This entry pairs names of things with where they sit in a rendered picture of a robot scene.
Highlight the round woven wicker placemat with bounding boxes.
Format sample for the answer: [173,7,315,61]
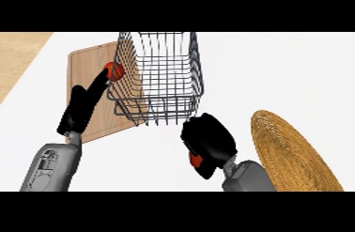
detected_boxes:
[250,109,346,193]

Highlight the red round tomato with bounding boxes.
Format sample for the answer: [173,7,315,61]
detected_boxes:
[100,61,126,83]

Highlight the dark wire basket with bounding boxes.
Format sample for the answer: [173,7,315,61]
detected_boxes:
[105,31,207,127]

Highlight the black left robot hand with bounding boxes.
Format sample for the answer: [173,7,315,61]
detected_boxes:
[55,68,112,137]

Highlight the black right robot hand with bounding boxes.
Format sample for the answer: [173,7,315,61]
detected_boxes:
[179,112,240,180]

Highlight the wooden cutting board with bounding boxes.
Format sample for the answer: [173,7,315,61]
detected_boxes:
[66,40,149,145]

